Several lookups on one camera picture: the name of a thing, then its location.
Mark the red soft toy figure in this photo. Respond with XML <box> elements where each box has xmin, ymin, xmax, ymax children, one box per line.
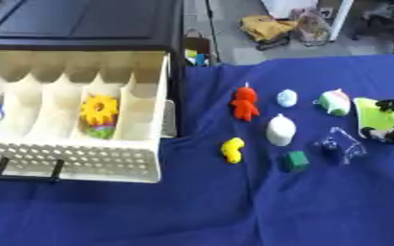
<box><xmin>229</xmin><ymin>82</ymin><xmax>263</xmax><ymax>123</ymax></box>

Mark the clear plastic object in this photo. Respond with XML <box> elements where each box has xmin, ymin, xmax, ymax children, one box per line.
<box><xmin>312</xmin><ymin>126</ymin><xmax>371</xmax><ymax>166</ymax></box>

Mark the yellow bag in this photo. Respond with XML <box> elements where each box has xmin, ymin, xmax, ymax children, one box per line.
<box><xmin>238</xmin><ymin>14</ymin><xmax>300</xmax><ymax>44</ymax></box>

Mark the black tripod pole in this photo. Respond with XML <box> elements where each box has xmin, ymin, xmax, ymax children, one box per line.
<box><xmin>204</xmin><ymin>0</ymin><xmax>224</xmax><ymax>64</ymax></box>

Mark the yellow curved toy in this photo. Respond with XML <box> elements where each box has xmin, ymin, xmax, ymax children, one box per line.
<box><xmin>218</xmin><ymin>136</ymin><xmax>246</xmax><ymax>165</ymax></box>

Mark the white post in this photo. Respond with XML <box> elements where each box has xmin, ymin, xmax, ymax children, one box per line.
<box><xmin>326</xmin><ymin>0</ymin><xmax>357</xmax><ymax>43</ymax></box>

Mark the black cabinet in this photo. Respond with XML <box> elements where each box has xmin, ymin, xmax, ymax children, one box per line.
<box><xmin>0</xmin><ymin>0</ymin><xmax>187</xmax><ymax>138</ymax></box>

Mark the green and pink soft toy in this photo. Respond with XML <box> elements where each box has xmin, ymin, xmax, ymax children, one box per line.
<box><xmin>311</xmin><ymin>88</ymin><xmax>354</xmax><ymax>117</ymax></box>

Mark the green cube block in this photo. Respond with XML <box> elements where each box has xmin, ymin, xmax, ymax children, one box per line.
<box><xmin>284</xmin><ymin>150</ymin><xmax>311</xmax><ymax>171</ymax></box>

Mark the pale blue round toy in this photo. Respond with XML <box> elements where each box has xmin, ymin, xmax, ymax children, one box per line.
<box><xmin>276</xmin><ymin>88</ymin><xmax>300</xmax><ymax>109</ymax></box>

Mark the black chair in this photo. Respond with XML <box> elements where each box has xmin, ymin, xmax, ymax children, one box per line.
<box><xmin>350</xmin><ymin>0</ymin><xmax>394</xmax><ymax>55</ymax></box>

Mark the yellow gear toy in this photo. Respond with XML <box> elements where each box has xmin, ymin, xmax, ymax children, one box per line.
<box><xmin>77</xmin><ymin>93</ymin><xmax>122</xmax><ymax>140</ymax></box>

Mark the pale compartment drawer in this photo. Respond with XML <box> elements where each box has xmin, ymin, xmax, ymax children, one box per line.
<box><xmin>0</xmin><ymin>50</ymin><xmax>172</xmax><ymax>185</ymax></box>

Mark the white bottle-shaped toy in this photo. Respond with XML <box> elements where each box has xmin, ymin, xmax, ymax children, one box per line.
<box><xmin>264</xmin><ymin>112</ymin><xmax>298</xmax><ymax>148</ymax></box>

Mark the lime green object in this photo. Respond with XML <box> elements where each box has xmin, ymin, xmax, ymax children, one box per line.
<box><xmin>352</xmin><ymin>96</ymin><xmax>394</xmax><ymax>139</ymax></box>

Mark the brown bag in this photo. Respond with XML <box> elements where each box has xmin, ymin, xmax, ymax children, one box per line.
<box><xmin>182</xmin><ymin>28</ymin><xmax>212</xmax><ymax>60</ymax></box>

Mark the clear plastic bag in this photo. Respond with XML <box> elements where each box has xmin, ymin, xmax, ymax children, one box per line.
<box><xmin>289</xmin><ymin>7</ymin><xmax>335</xmax><ymax>48</ymax></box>

